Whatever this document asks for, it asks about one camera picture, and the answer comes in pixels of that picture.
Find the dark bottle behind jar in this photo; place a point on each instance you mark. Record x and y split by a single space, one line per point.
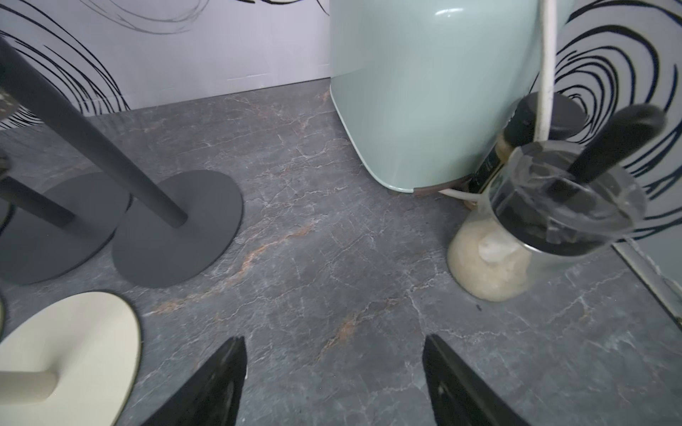
568 119

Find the dark grey rack stand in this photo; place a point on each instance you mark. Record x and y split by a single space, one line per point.
53 233
173 230

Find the cream rack stand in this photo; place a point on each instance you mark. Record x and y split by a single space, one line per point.
73 363

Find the small glass jar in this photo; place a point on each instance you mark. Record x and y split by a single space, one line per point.
553 205

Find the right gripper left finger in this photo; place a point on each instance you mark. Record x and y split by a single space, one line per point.
212 395

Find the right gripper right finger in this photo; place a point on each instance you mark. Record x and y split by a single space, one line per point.
458 395

